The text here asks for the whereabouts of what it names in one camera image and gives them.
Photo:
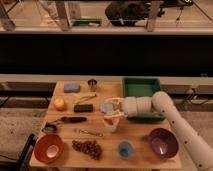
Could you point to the orange apple fruit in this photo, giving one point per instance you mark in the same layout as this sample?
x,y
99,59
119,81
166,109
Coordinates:
x,y
59,104

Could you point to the yellow banana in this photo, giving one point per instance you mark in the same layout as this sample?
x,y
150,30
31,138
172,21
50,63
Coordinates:
x,y
83,97

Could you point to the orange red bowl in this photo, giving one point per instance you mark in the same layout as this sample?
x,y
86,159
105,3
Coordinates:
x,y
48,148

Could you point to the black rectangular block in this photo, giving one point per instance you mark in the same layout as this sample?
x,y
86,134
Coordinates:
x,y
83,108

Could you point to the white paper cup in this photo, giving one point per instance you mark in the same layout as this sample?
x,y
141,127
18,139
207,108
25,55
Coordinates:
x,y
111,128

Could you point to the black handled scoop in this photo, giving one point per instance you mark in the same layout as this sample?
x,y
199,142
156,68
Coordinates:
x,y
51,127

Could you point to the blue plastic cup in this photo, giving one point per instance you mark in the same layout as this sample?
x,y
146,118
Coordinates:
x,y
125,150

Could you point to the blue sponge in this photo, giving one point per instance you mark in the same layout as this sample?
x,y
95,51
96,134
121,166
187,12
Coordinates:
x,y
71,88

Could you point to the bunch of dark grapes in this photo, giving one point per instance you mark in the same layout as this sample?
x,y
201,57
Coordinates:
x,y
91,148

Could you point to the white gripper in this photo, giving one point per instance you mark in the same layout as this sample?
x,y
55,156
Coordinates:
x,y
130,106

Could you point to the metal fork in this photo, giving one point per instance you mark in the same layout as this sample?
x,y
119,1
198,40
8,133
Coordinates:
x,y
80,131

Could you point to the small metal cup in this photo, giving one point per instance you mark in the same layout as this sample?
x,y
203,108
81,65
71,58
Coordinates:
x,y
92,83

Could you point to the purple bowl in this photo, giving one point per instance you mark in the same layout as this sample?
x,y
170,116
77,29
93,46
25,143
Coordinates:
x,y
163,143

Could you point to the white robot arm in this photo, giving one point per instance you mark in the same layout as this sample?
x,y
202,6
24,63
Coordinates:
x,y
199,151

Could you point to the green plastic tray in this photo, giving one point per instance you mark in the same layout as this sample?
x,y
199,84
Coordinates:
x,y
142,87

